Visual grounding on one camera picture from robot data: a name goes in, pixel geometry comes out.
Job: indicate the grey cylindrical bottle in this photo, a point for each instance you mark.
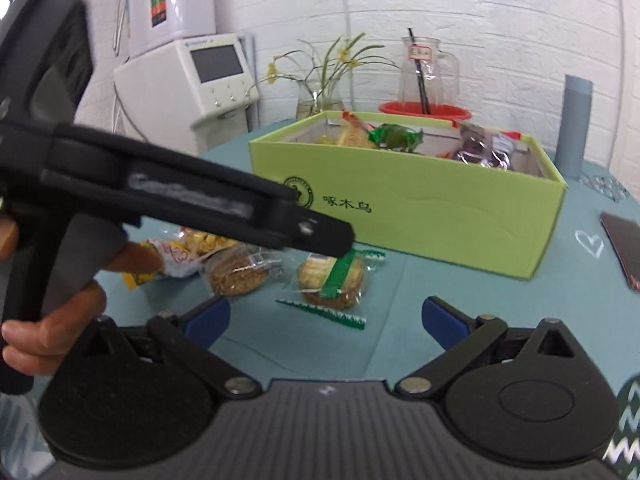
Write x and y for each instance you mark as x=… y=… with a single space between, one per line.
x=575 y=125

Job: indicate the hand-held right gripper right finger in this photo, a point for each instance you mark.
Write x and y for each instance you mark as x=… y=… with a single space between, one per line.
x=440 y=320

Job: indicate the black phone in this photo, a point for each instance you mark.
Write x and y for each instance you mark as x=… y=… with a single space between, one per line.
x=625 y=245

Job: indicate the white machine with screen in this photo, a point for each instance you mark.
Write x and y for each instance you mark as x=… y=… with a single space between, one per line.
x=160 y=100

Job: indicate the red plastic basket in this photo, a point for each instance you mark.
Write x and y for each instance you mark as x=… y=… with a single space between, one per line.
x=400 y=108

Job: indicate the green cardboard box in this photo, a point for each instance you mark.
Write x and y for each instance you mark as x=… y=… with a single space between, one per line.
x=425 y=215

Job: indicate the teal tablecloth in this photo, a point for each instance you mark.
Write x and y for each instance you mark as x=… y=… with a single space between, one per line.
x=400 y=310

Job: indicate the green band biscuit packet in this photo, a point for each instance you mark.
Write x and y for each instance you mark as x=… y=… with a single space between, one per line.
x=325 y=285

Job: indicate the round brown cake packet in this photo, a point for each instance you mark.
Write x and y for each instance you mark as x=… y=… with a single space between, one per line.
x=235 y=272

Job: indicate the black straw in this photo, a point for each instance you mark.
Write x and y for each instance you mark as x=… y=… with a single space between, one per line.
x=419 y=70

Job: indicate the green snack packet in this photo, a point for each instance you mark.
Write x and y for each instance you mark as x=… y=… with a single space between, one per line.
x=395 y=137

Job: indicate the glass pitcher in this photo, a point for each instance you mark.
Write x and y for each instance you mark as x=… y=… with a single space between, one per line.
x=440 y=80

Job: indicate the white water purifier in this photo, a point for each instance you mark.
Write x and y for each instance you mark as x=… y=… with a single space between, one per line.
x=175 y=5

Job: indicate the plant in glass vase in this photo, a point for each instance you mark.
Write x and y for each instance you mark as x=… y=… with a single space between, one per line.
x=320 y=102

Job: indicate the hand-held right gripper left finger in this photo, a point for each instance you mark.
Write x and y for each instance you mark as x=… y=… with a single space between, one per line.
x=207 y=317

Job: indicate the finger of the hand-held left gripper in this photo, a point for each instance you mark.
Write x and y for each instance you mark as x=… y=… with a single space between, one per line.
x=310 y=230

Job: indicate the orange yellow snack packet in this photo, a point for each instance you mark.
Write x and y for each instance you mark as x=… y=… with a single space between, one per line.
x=352 y=135

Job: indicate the dark purple snack packet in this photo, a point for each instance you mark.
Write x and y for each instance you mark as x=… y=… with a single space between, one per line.
x=480 y=147

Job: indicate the silver blister pack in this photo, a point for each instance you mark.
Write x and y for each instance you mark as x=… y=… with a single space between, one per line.
x=605 y=187

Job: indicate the person's left hand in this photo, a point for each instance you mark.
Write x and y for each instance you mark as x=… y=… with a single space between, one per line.
x=45 y=340

